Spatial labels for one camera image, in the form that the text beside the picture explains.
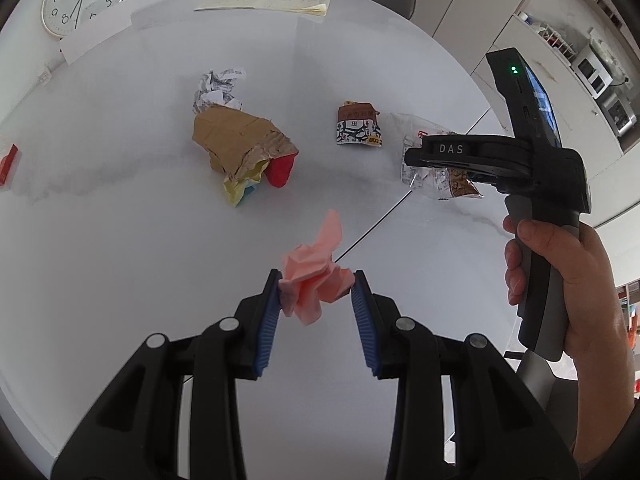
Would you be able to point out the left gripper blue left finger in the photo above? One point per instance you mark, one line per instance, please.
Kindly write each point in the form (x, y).
(259, 317)

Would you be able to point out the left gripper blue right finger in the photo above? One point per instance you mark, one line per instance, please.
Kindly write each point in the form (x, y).
(376, 317)

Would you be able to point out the pink paper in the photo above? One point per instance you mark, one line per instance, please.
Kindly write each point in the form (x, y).
(310, 276)

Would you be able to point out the clear plastic snack wrapper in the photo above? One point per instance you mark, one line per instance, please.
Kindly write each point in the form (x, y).
(437, 184)

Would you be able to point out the yellow blue paper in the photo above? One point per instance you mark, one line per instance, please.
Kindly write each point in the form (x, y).
(236, 189)

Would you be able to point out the brown white snack carton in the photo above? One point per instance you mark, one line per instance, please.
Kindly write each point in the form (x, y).
(357, 124)

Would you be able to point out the printed white paper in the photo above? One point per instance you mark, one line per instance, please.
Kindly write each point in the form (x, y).
(216, 88)

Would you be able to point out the person's right hand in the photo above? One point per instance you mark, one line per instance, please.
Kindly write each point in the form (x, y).
(596, 338)

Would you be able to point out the white microwave appliance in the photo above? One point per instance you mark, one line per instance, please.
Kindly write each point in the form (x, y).
(594, 66)

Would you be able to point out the red small box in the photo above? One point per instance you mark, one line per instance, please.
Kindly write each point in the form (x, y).
(6, 164)

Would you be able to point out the white paper card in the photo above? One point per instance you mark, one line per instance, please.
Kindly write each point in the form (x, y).
(95, 31)

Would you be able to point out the white wall socket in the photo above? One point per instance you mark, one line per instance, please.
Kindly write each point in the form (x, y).
(45, 77)

